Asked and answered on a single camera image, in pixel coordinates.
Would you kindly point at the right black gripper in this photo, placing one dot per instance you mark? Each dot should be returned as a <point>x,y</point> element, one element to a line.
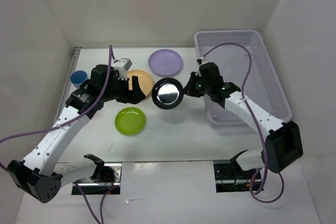
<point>189,89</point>

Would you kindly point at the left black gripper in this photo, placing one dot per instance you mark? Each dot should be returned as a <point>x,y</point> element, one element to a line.
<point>134,96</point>

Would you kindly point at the black plate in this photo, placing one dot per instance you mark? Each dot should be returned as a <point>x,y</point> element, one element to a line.
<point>167,93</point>

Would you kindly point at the green plate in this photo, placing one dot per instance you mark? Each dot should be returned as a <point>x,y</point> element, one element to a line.
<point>130,121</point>

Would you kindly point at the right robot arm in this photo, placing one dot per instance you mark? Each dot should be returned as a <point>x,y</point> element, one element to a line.
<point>283,143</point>

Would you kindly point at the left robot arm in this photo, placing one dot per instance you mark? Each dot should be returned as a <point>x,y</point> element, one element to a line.
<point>39,174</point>

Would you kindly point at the clear plastic bin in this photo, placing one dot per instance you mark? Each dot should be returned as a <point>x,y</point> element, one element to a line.
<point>243,59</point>

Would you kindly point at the orange plate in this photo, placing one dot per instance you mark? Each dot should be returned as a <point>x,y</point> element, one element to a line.
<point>145,80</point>

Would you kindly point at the purple plate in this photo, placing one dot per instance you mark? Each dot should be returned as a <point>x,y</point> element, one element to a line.
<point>165,62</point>

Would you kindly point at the blue cup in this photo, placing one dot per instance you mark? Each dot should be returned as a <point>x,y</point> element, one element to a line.
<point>78,77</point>

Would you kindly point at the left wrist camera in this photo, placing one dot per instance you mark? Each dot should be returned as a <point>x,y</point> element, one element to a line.
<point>122,65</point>

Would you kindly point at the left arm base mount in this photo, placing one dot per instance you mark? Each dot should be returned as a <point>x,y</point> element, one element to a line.
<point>105,179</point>

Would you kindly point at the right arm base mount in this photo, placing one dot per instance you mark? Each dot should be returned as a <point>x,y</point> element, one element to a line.
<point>229,176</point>

